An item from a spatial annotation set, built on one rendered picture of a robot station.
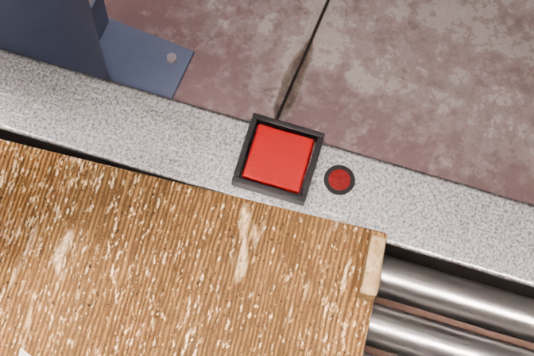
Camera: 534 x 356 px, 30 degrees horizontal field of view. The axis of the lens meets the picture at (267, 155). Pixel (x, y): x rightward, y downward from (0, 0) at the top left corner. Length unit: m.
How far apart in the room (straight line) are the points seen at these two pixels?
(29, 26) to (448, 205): 0.79
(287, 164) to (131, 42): 1.11
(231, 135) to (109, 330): 0.23
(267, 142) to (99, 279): 0.21
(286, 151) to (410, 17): 1.17
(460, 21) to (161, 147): 1.24
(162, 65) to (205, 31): 0.12
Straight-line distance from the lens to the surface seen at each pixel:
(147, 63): 2.05
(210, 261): 0.96
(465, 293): 1.00
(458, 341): 0.99
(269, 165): 1.00
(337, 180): 1.01
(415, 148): 2.03
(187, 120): 1.03
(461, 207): 1.03
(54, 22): 1.58
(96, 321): 0.96
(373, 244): 0.95
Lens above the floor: 1.87
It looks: 71 degrees down
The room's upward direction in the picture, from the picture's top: 8 degrees clockwise
